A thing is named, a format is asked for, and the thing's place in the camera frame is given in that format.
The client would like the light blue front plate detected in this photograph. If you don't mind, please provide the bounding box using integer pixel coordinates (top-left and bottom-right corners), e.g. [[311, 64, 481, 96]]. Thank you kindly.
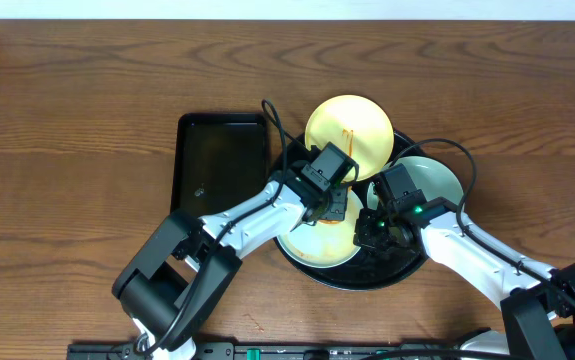
[[277, 191, 363, 268]]

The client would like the light green plate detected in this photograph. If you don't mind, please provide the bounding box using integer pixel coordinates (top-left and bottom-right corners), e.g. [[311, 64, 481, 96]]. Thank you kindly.
[[382, 156, 464, 205]]

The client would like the orange green sponge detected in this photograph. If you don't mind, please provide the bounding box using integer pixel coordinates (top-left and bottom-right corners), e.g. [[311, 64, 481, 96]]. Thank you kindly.
[[318, 215, 344, 224]]

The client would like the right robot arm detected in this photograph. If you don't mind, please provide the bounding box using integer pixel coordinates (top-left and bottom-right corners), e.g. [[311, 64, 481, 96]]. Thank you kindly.
[[355, 198, 575, 359]]

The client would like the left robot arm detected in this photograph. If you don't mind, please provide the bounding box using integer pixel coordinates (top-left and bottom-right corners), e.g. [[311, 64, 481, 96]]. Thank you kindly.
[[112, 170, 347, 359]]

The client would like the black round tray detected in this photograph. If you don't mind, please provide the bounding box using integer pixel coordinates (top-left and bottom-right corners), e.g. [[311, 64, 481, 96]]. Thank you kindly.
[[274, 133, 427, 291]]

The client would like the black rectangular tray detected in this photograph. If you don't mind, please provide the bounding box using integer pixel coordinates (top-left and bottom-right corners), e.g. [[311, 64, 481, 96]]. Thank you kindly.
[[170, 112, 269, 217]]

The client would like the yellow plate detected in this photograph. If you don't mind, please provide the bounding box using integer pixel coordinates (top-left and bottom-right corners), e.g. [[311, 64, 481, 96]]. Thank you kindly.
[[304, 95, 394, 182]]

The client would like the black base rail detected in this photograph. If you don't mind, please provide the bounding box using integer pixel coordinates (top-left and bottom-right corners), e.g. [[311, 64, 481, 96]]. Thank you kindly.
[[66, 342, 446, 360]]

